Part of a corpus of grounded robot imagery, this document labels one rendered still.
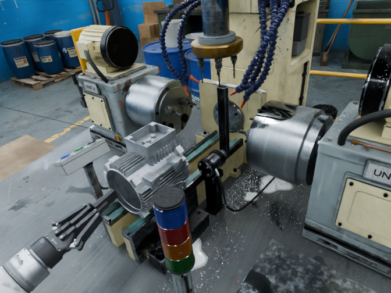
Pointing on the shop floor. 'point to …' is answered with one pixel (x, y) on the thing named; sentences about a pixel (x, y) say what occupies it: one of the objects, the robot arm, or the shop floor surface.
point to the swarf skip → (367, 34)
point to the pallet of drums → (41, 58)
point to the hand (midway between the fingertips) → (105, 200)
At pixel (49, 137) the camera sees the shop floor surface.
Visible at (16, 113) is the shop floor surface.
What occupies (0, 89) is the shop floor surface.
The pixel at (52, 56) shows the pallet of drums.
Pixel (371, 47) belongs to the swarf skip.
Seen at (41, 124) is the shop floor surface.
